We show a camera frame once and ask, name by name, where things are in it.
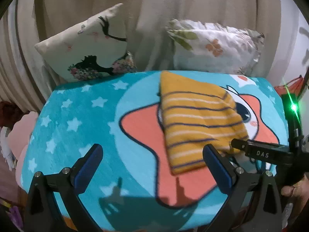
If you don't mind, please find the white leaf print pillow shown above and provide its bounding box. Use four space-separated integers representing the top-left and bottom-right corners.
166 19 265 76

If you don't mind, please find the right hand in glove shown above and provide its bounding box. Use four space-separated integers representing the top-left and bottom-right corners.
281 174 308 225

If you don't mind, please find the white bird print cushion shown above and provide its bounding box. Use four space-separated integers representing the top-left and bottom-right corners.
35 3 137 82

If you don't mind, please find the beige curtain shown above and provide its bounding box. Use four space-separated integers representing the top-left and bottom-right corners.
1 0 281 111

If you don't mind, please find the pink plush toy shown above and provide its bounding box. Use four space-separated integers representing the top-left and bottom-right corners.
7 112 39 189

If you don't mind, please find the turquoise star cartoon blanket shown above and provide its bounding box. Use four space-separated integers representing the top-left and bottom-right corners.
20 70 290 232

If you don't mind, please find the orange striped knit sweater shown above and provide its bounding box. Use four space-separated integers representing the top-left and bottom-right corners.
160 71 249 175

